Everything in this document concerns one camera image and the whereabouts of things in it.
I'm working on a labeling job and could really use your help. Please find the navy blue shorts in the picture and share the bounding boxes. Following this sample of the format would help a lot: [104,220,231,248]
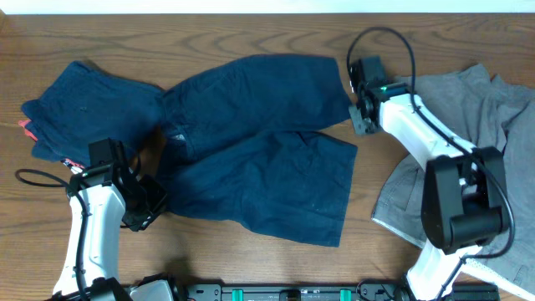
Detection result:
[157,54,357,247]

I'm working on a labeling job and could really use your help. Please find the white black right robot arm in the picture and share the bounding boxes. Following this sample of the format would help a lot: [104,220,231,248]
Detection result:
[349,80,515,300]

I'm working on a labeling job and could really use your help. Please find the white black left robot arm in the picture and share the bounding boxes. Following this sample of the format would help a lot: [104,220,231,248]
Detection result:
[51,164,177,300]

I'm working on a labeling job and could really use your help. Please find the folded navy blue garment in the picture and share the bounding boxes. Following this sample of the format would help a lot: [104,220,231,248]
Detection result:
[21,61,163,166]

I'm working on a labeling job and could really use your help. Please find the grey t-shirt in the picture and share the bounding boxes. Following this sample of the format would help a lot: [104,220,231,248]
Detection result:
[372,64,534,300]

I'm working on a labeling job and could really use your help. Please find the folded red patterned garment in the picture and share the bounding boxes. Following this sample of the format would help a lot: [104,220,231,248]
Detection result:
[18,120,84,174]

